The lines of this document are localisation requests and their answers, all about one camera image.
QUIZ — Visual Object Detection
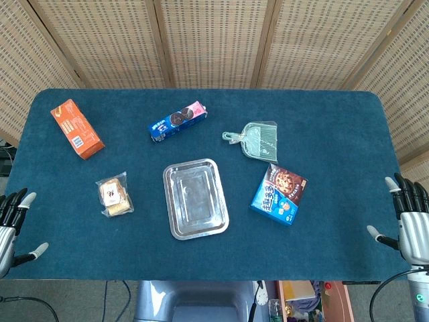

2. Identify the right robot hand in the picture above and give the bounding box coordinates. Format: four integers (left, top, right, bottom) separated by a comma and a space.
366, 172, 429, 268

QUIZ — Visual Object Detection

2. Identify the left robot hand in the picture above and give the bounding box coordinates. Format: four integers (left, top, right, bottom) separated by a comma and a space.
0, 187, 50, 279

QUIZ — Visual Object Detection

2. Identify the clear plastic packet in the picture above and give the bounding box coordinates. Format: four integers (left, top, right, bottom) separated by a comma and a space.
95, 171, 135, 219

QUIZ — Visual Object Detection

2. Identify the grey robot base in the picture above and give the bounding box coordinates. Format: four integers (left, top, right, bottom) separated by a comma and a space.
133, 280, 269, 322

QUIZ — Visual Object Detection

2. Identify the silver metal tray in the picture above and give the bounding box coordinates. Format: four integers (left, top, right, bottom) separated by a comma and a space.
162, 158, 231, 241

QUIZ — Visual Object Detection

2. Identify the pink box of clutter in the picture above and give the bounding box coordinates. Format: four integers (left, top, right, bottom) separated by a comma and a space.
276, 280, 351, 322

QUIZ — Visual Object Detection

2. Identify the orange snack box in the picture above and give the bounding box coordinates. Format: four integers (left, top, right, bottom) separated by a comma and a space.
50, 99, 106, 160

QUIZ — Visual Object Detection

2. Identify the blue chocolate chip cookie box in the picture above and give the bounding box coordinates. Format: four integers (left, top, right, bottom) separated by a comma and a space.
249, 162, 309, 227

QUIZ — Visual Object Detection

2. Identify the clear plastic bottle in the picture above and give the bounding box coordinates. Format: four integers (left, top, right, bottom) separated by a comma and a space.
267, 298, 283, 322

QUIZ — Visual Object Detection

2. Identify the small dustpan in clear bag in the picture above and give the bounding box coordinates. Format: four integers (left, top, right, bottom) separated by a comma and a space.
221, 121, 280, 164

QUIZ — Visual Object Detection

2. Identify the teal table cloth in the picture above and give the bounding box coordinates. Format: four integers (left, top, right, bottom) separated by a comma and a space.
5, 87, 413, 282

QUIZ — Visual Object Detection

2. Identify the blue Oreo cookie box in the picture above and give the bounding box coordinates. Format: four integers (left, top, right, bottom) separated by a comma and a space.
147, 99, 208, 144

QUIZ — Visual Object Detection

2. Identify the woven bamboo folding screen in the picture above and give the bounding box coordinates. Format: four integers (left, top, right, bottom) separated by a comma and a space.
0, 0, 429, 189

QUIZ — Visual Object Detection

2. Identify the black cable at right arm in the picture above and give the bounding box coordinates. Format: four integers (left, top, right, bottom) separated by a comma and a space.
369, 267, 429, 322

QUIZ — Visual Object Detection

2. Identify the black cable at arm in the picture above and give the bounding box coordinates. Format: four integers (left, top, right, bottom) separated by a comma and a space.
369, 267, 429, 322
0, 295, 60, 322

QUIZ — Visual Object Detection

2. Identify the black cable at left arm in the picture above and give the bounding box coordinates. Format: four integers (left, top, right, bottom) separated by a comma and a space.
0, 295, 60, 322

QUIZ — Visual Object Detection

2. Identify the blue floor cable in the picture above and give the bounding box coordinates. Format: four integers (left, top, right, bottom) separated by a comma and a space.
102, 280, 132, 322

